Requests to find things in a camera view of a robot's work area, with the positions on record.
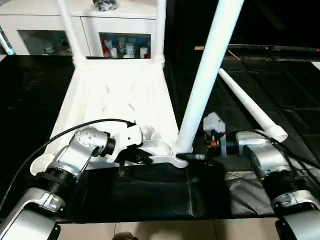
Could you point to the white plastic table top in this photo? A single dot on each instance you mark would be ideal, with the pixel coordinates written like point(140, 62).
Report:
point(120, 95)

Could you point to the white plastic table leg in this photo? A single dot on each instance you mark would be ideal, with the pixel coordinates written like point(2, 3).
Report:
point(159, 30)
point(70, 30)
point(210, 65)
point(250, 102)

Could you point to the black work mat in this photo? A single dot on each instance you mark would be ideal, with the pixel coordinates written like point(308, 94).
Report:
point(150, 195)

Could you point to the small gold label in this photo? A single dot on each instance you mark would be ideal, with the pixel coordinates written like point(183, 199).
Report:
point(199, 48)

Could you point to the red bottle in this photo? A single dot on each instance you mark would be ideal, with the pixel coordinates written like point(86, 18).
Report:
point(105, 48)

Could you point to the black flat bar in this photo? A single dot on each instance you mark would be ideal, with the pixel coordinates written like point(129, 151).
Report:
point(275, 49)

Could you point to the white board strip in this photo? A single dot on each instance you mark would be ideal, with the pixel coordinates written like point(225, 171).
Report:
point(316, 66)

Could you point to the teal plastic tube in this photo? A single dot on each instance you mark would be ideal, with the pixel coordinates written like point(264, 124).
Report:
point(6, 42)

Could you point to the white cabinet with glass doors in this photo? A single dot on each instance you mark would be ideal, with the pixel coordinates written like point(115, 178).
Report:
point(30, 20)

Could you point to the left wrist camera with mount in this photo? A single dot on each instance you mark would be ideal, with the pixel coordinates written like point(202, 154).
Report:
point(127, 137)

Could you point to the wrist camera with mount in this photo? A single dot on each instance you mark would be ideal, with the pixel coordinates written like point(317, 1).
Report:
point(127, 137)
point(215, 124)

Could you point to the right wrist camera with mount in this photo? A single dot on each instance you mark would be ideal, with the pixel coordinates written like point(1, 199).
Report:
point(215, 124)

